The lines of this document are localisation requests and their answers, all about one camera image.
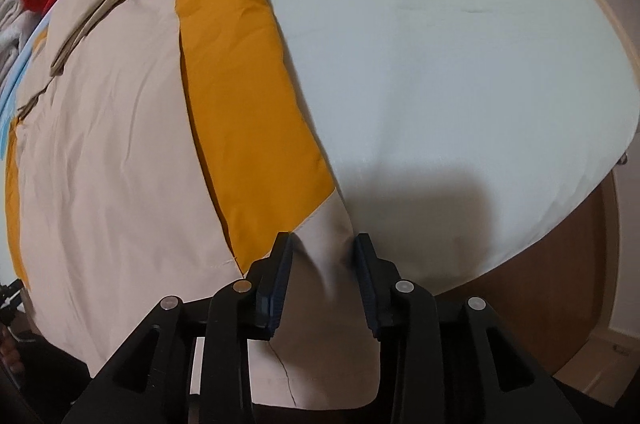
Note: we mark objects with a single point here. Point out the person's left hand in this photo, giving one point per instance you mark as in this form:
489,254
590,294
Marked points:
9,351

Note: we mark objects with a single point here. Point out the beige and mustard hooded jacket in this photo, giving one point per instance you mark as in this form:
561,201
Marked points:
125,154

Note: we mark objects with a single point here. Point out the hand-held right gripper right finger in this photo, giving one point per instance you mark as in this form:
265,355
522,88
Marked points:
367,284

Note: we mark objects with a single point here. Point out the white fluffy folded blanket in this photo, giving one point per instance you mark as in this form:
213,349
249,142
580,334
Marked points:
10,29

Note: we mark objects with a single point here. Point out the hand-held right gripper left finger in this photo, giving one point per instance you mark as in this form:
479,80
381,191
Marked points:
280,276

